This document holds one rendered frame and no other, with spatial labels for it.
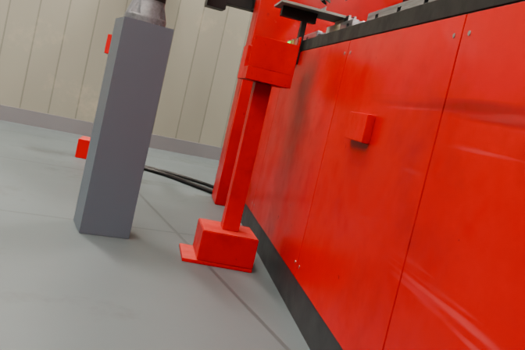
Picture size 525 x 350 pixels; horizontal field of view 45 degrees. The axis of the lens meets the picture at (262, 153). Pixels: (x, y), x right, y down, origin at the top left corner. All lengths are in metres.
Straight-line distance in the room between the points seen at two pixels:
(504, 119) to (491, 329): 0.31
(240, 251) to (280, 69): 0.65
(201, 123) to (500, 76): 4.81
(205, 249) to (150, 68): 0.67
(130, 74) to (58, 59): 3.21
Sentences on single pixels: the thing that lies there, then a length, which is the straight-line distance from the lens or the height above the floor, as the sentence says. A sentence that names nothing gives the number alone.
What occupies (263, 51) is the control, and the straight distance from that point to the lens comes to 2.17.
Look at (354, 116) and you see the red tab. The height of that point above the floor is 0.61.
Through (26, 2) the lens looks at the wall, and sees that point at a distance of 5.46.
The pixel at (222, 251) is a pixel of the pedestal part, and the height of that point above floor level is 0.06.
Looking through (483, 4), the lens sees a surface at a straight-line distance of 1.18.
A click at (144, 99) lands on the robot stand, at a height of 0.51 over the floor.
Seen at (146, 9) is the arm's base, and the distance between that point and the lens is 2.31.
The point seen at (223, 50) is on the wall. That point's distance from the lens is 5.76.
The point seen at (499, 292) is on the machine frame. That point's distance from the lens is 0.94.
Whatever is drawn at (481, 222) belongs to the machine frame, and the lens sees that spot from 1.01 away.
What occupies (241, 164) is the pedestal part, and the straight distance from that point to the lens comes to 2.25.
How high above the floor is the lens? 0.58
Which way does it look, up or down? 4 degrees down
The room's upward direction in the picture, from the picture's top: 13 degrees clockwise
